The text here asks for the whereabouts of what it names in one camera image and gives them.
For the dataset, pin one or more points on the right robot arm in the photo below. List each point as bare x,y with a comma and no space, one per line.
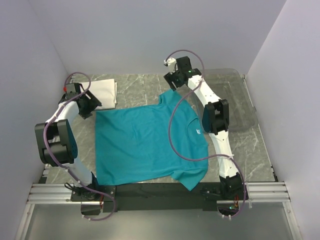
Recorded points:
215,122

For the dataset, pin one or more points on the aluminium rail frame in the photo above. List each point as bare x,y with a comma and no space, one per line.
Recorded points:
258,192

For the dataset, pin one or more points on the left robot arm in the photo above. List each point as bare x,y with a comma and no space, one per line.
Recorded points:
56,142

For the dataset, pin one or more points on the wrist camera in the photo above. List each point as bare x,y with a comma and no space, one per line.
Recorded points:
72,89
171,64

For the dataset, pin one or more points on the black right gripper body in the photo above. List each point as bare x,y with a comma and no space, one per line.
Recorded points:
174,78

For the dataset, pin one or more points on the teal t shirt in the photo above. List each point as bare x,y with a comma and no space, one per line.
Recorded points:
149,142

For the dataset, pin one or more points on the clear plastic bin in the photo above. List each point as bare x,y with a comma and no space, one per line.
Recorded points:
228,84

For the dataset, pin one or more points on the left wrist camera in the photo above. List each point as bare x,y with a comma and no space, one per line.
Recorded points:
72,89

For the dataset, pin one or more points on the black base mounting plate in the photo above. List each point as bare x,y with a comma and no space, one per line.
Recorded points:
207,196

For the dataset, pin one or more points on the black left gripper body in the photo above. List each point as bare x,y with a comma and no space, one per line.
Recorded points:
90,104

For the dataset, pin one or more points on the folded white t shirt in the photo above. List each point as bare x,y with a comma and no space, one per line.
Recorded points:
106,92

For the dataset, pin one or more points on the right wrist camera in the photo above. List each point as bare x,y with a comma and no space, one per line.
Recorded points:
171,64

